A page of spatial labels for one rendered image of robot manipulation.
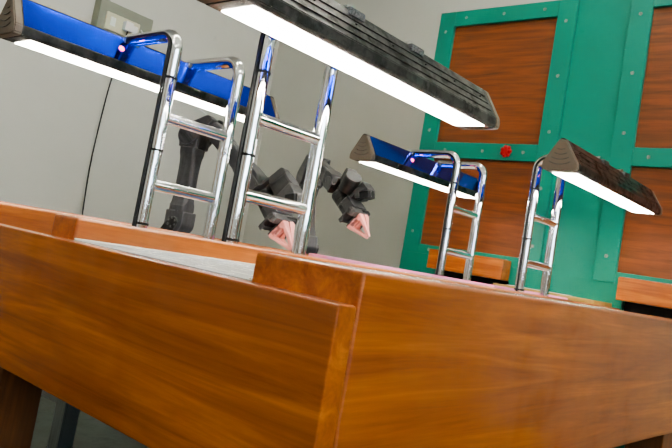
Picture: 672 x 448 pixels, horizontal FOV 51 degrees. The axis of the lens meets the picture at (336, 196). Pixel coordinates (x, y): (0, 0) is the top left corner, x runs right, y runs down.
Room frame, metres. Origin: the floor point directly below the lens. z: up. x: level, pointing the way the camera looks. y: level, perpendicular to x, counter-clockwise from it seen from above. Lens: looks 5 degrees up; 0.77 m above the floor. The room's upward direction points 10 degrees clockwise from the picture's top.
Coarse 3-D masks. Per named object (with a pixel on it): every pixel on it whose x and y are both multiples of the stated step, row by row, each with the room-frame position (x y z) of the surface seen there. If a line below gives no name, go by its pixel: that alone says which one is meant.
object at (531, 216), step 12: (600, 156) 1.68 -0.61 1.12; (540, 168) 1.78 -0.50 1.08; (540, 180) 1.79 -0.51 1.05; (564, 180) 1.89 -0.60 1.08; (528, 204) 1.78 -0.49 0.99; (528, 216) 1.78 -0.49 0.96; (540, 216) 1.82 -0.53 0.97; (552, 216) 1.90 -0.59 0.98; (528, 228) 1.78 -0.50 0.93; (552, 228) 1.89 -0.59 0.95; (528, 240) 1.78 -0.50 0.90; (552, 240) 1.89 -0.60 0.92; (528, 252) 1.78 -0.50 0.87; (552, 252) 1.89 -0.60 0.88; (528, 264) 1.79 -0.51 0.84; (540, 264) 1.85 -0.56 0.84; (552, 264) 1.90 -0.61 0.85; (516, 276) 1.79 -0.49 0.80; (516, 288) 1.78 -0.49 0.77; (540, 288) 1.90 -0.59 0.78
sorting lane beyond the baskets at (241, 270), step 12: (84, 240) 0.81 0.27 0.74; (132, 252) 0.72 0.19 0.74; (144, 252) 0.78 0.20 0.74; (156, 252) 0.84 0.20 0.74; (168, 252) 0.90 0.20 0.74; (180, 264) 0.67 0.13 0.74; (192, 264) 0.69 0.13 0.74; (204, 264) 0.73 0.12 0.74; (216, 264) 0.79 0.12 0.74; (228, 264) 0.86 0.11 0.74; (240, 264) 0.93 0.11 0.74; (252, 264) 1.01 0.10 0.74; (240, 276) 0.63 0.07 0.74; (252, 276) 0.66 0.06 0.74
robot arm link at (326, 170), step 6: (306, 156) 2.58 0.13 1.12; (306, 162) 2.57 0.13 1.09; (324, 162) 2.54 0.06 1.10; (300, 168) 2.62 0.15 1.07; (324, 168) 2.46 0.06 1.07; (330, 168) 2.47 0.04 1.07; (300, 174) 2.61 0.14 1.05; (324, 174) 2.43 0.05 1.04; (330, 174) 2.38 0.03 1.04; (336, 174) 2.39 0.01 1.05; (300, 180) 2.60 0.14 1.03; (324, 180) 2.42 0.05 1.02; (336, 180) 2.37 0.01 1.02; (324, 186) 2.41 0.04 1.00
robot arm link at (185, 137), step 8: (200, 120) 2.06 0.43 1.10; (208, 120) 2.05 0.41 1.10; (216, 120) 2.06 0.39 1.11; (184, 136) 2.08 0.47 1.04; (192, 136) 2.06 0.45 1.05; (216, 144) 2.05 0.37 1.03; (232, 144) 2.03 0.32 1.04; (232, 152) 2.03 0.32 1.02; (232, 160) 2.02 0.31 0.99; (232, 168) 2.02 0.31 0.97; (256, 168) 2.02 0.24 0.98; (256, 176) 1.98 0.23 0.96; (264, 176) 2.03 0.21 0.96
